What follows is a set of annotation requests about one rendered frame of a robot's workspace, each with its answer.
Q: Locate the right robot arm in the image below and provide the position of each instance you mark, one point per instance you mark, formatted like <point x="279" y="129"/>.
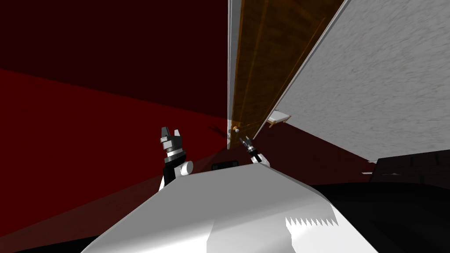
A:
<point x="258" y="158"/>

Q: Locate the brass round door knob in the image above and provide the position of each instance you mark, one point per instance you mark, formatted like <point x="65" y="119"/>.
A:
<point x="235" y="129"/>

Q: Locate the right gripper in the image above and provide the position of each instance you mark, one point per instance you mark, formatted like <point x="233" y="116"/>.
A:
<point x="249" y="145"/>

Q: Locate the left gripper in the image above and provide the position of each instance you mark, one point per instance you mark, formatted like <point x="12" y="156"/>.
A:
<point x="174" y="144"/>

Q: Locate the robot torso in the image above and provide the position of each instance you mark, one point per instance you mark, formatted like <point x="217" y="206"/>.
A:
<point x="228" y="211"/>

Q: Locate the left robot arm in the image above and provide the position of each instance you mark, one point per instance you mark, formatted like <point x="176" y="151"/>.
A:
<point x="172" y="168"/>

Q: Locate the brown wooden door leaf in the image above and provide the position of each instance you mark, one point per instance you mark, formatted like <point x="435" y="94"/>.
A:
<point x="270" y="66"/>

